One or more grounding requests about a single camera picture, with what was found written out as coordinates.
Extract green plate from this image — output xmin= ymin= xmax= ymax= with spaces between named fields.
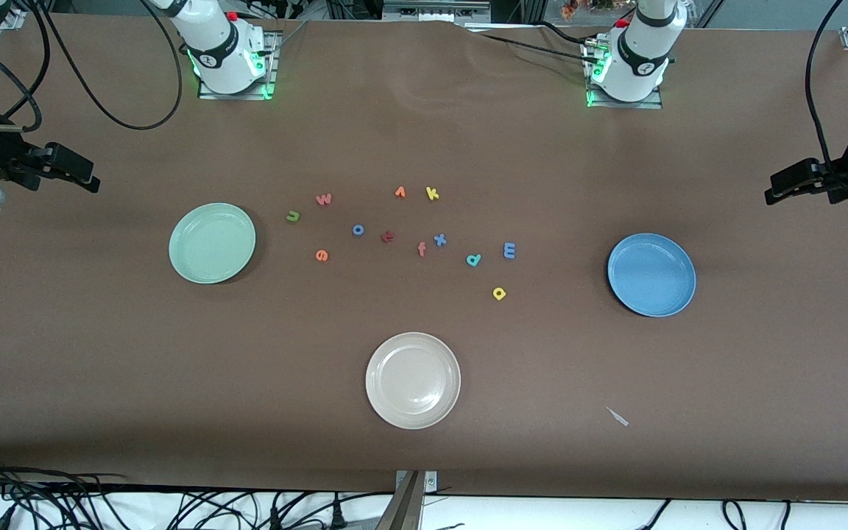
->
xmin=169 ymin=202 xmax=257 ymax=285

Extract blue plate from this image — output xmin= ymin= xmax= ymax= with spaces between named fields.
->
xmin=607 ymin=233 xmax=697 ymax=318

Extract orange object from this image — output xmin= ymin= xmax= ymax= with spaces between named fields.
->
xmin=559 ymin=0 xmax=618 ymax=20

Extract brown table cover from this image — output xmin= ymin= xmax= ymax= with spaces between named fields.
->
xmin=0 ymin=13 xmax=848 ymax=503

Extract beige plate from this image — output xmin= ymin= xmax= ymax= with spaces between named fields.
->
xmin=365 ymin=332 xmax=462 ymax=430

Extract grey metal bar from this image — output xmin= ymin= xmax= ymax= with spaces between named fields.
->
xmin=376 ymin=471 xmax=425 ymax=530

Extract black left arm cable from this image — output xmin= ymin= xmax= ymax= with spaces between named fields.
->
xmin=804 ymin=0 xmax=848 ymax=179

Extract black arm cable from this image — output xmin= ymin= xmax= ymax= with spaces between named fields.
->
xmin=0 ymin=0 xmax=184 ymax=135
xmin=804 ymin=0 xmax=848 ymax=179

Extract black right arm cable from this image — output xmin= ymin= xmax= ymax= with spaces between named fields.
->
xmin=0 ymin=0 xmax=184 ymax=135

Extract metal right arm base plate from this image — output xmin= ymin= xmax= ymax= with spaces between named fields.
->
xmin=197 ymin=31 xmax=279 ymax=101

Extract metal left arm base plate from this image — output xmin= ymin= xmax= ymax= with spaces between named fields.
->
xmin=584 ymin=37 xmax=665 ymax=110

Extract black base connector cables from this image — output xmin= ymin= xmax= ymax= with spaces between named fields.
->
xmin=468 ymin=21 xmax=609 ymax=68

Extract tangled black cables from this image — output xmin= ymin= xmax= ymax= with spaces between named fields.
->
xmin=0 ymin=455 xmax=395 ymax=530

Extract grey metal frame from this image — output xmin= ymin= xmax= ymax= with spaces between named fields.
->
xmin=383 ymin=0 xmax=492 ymax=24

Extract small metal bracket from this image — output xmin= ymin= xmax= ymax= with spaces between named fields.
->
xmin=395 ymin=470 xmax=439 ymax=494

